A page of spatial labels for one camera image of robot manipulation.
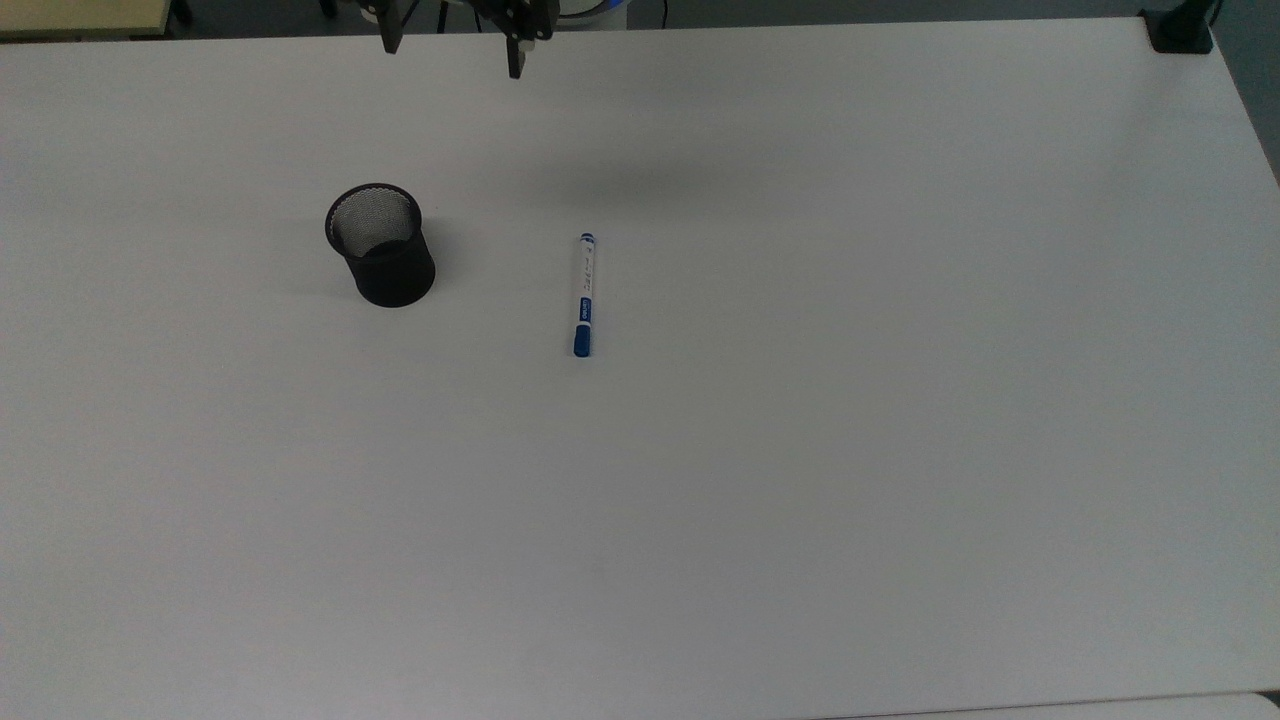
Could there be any white marker with blue cap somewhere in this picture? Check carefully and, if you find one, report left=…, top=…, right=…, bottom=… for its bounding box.
left=572, top=232, right=598, bottom=358

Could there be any black mesh pen cup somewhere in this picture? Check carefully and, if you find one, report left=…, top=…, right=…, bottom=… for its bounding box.
left=325, top=183, right=437, bottom=309

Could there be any yellow wooden table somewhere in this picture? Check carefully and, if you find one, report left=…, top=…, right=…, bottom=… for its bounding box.
left=0, top=0, right=173, bottom=42

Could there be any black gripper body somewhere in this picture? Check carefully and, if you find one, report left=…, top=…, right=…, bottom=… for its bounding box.
left=350, top=0, right=556, bottom=43

